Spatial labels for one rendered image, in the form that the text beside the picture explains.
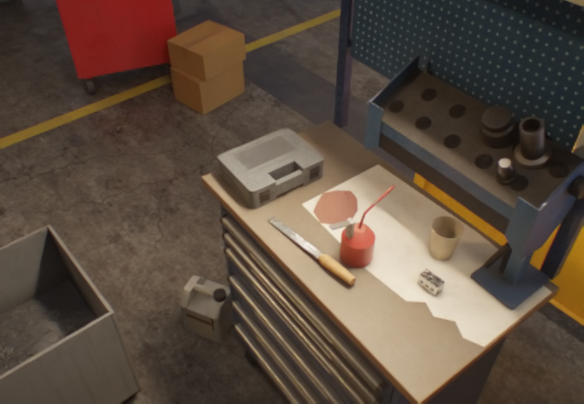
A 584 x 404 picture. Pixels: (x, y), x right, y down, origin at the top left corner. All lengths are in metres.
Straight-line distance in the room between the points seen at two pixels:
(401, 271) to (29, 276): 1.48
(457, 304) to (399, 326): 0.16
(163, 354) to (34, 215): 1.16
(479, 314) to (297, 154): 0.68
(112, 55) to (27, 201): 1.16
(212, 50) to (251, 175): 2.00
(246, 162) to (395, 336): 0.66
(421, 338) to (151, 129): 2.60
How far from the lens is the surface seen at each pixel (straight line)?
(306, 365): 1.71
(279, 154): 1.66
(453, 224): 1.49
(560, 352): 2.66
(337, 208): 1.56
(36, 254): 2.33
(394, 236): 1.53
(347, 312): 1.36
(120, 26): 3.83
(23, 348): 2.27
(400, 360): 1.31
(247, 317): 1.98
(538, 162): 1.29
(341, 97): 1.83
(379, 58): 1.65
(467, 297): 1.44
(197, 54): 3.49
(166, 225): 2.94
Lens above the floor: 2.05
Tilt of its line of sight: 42 degrees down
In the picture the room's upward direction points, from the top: straight up
